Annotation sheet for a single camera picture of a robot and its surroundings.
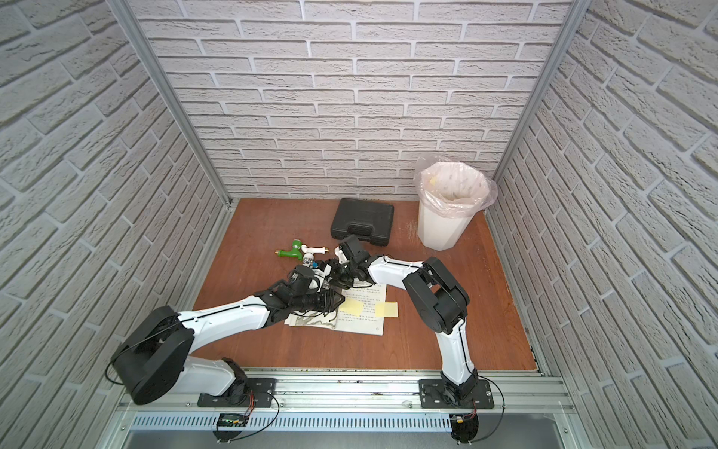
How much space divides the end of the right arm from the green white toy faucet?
7.3 inches

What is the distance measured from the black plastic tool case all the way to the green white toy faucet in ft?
0.27

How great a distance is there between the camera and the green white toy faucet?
1.02 meters
